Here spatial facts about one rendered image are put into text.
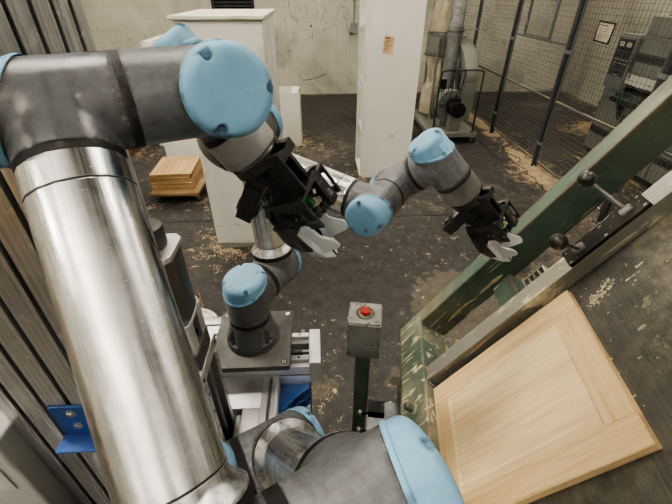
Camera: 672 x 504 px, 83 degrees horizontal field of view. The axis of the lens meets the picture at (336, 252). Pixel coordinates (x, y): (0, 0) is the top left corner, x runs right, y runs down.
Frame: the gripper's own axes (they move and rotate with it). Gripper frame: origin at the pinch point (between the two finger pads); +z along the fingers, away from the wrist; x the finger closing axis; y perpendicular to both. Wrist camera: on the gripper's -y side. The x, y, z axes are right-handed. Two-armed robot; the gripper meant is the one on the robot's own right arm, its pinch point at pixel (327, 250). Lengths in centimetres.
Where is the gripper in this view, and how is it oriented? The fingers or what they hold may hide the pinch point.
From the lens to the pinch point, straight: 61.8
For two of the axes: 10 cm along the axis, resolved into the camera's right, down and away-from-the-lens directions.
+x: 3.2, -8.0, 5.1
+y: 7.8, -0.8, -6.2
